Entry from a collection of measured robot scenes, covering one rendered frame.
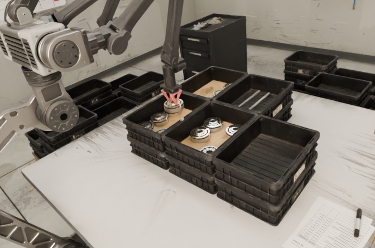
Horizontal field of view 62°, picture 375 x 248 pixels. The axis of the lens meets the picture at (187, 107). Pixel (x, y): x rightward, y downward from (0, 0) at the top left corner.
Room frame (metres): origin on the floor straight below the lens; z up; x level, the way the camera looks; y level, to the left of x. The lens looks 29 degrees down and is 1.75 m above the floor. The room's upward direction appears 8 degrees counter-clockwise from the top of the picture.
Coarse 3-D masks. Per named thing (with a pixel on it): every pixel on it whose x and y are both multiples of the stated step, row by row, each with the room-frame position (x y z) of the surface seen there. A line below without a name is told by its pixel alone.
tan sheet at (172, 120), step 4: (184, 108) 1.64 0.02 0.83; (164, 112) 1.62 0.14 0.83; (184, 112) 1.59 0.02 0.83; (188, 112) 1.58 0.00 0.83; (176, 116) 1.55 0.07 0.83; (180, 116) 1.55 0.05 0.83; (172, 120) 1.52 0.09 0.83; (176, 120) 1.51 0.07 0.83; (168, 124) 1.48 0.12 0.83; (172, 124) 1.47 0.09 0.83; (156, 128) 1.46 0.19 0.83; (160, 128) 1.45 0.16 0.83
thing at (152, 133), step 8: (160, 96) 1.64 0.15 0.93; (192, 96) 1.59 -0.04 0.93; (136, 112) 1.50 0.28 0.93; (192, 112) 1.41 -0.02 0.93; (128, 120) 1.41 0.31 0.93; (136, 128) 1.35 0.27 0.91; (144, 128) 1.31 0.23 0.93; (168, 128) 1.28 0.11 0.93; (152, 136) 1.27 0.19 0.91; (160, 136) 1.24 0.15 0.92
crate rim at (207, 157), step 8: (208, 104) 1.47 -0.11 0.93; (224, 104) 1.44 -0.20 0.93; (248, 112) 1.33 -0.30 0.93; (184, 120) 1.33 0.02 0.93; (240, 128) 1.20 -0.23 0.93; (232, 136) 1.14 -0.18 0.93; (176, 144) 1.15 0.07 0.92; (184, 144) 1.13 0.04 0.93; (224, 144) 1.09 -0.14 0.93; (192, 152) 1.09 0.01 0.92; (200, 152) 1.06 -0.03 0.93; (216, 152) 1.05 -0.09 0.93; (208, 160) 1.02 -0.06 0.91
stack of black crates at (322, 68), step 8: (288, 56) 2.78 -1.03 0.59; (296, 56) 2.87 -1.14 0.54; (304, 56) 2.86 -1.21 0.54; (312, 56) 2.80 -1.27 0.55; (320, 56) 2.74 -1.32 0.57; (328, 56) 2.69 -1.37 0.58; (336, 56) 2.63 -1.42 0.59; (288, 64) 2.69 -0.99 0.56; (296, 64) 2.62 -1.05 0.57; (304, 64) 2.57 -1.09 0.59; (312, 64) 2.75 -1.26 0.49; (320, 64) 2.73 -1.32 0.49; (328, 64) 2.49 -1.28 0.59; (288, 72) 2.68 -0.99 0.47; (296, 72) 2.62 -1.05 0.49; (304, 72) 2.57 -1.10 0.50; (312, 72) 2.52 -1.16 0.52; (328, 72) 2.51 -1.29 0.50; (288, 80) 2.69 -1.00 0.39; (296, 80) 2.63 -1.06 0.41; (304, 80) 2.57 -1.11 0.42; (296, 88) 2.62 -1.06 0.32; (304, 88) 2.57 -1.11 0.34
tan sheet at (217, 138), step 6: (228, 126) 1.38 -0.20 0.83; (210, 132) 1.35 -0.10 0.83; (216, 132) 1.34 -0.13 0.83; (222, 132) 1.33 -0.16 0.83; (186, 138) 1.32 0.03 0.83; (210, 138) 1.29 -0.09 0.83; (216, 138) 1.28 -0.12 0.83; (222, 138) 1.28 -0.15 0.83; (186, 144) 1.27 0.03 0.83; (192, 144) 1.26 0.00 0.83; (198, 144) 1.25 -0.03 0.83; (204, 144) 1.25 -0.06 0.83; (210, 144) 1.24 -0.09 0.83; (216, 144) 1.23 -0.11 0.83
